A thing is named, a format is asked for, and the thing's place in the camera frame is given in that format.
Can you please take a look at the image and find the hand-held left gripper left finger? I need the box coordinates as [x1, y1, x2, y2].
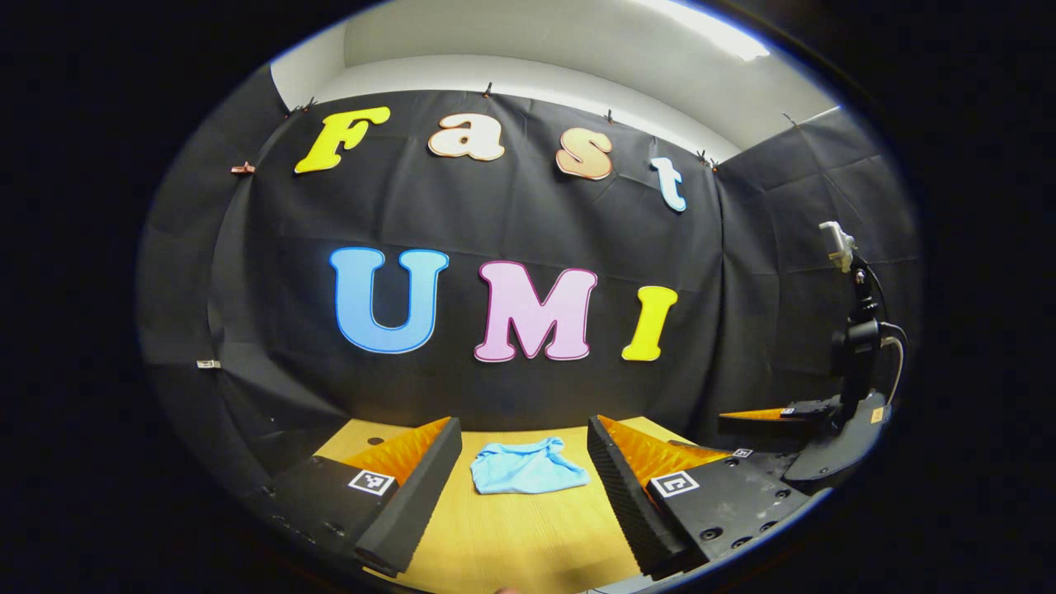
[247, 417, 463, 577]

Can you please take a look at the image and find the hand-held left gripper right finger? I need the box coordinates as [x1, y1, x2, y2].
[587, 415, 830, 580]

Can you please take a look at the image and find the light blue T-shirt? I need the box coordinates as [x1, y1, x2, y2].
[470, 437, 592, 496]

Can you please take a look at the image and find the black backdrop cloth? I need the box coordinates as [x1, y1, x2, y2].
[136, 66, 923, 496]

